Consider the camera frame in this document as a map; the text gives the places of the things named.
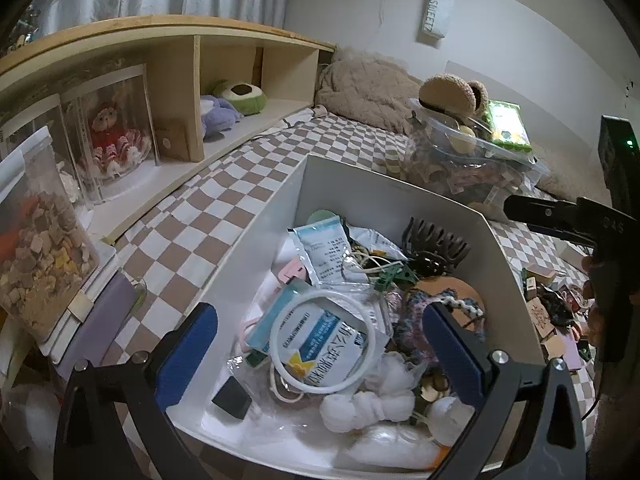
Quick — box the small black cube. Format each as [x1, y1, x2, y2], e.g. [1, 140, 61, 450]
[211, 376, 254, 419]

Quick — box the purple plush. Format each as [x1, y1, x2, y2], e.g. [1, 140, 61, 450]
[199, 95, 244, 142]

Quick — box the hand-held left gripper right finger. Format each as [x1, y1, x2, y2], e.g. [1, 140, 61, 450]
[421, 301, 587, 480]

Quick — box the checkered bed sheet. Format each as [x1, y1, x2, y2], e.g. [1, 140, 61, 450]
[102, 105, 608, 411]

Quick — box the white cord bundle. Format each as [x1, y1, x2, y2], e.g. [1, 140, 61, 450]
[342, 252, 403, 283]

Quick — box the avocado plush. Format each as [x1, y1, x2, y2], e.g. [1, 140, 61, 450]
[212, 79, 272, 117]

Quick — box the wooden bedside shelf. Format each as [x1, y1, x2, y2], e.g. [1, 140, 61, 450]
[0, 14, 337, 243]

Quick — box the small wooden box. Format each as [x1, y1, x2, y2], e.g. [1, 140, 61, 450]
[524, 263, 557, 285]

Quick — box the small wooden square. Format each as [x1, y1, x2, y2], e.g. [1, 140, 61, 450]
[544, 335, 572, 360]

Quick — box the dark cutout wooden ornament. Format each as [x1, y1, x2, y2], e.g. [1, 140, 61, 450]
[541, 289, 577, 322]

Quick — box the braided cord bracelet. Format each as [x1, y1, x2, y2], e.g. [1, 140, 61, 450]
[439, 294, 487, 341]

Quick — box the silver sachet packet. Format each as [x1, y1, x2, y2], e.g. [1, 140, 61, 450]
[287, 216, 352, 287]

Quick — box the white plastic bag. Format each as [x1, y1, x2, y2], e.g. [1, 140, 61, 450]
[0, 385, 66, 461]

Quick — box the clear plastic storage bin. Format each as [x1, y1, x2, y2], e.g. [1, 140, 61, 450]
[404, 99, 547, 221]

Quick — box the round cork coaster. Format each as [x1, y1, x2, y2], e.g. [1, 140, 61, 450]
[411, 275, 483, 313]

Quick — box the pink plastic item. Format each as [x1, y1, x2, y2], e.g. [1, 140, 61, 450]
[276, 259, 310, 287]

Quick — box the beige duvet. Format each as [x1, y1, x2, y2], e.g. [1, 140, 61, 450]
[315, 46, 583, 201]

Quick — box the yellow ball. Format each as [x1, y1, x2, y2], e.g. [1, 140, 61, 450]
[451, 126, 477, 155]

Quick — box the crumpled silver packet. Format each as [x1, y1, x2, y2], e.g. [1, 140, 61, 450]
[346, 224, 407, 261]

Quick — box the person's right forearm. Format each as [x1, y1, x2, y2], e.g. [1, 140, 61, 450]
[592, 390, 640, 480]

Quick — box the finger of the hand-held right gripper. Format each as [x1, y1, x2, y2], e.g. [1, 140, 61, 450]
[502, 192, 579, 227]
[526, 222, 597, 251]

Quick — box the white storage box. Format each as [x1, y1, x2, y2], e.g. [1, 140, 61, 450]
[164, 153, 549, 480]

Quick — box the person's right hand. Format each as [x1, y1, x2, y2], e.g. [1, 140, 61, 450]
[581, 254, 607, 347]

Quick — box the carved wooden block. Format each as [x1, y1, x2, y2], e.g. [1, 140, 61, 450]
[526, 296, 558, 337]

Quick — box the clear bag of dried snacks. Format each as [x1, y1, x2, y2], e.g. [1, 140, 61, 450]
[0, 126, 102, 343]

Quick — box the doll in clear case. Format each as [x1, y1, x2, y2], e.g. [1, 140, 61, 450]
[59, 64, 162, 205]

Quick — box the beige teddy plush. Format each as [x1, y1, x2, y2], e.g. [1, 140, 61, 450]
[417, 73, 491, 117]

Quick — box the brown hair claw clip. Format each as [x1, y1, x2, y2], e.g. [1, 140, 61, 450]
[401, 216, 472, 277]

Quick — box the purple box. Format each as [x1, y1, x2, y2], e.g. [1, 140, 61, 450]
[47, 272, 143, 367]

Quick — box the white hanging paper bag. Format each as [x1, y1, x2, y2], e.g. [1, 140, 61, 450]
[424, 0, 454, 47]

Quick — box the white plastic ring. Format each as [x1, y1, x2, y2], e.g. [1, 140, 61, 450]
[271, 287, 379, 394]

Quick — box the brown card box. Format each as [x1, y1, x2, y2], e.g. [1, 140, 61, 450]
[154, 119, 193, 162]

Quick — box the green snack packet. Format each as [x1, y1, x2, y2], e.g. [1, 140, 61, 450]
[486, 100, 534, 152]

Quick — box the purple knitted scrunchie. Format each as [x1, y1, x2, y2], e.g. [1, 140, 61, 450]
[392, 287, 453, 363]

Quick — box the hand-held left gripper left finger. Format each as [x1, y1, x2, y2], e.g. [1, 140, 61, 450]
[53, 303, 219, 480]

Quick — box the purple notepad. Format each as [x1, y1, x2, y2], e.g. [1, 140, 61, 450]
[564, 337, 585, 372]

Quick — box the blue white packet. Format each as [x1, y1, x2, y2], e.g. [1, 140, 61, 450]
[247, 296, 391, 395]

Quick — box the bag of cotton balls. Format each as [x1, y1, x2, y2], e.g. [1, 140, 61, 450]
[320, 352, 418, 435]

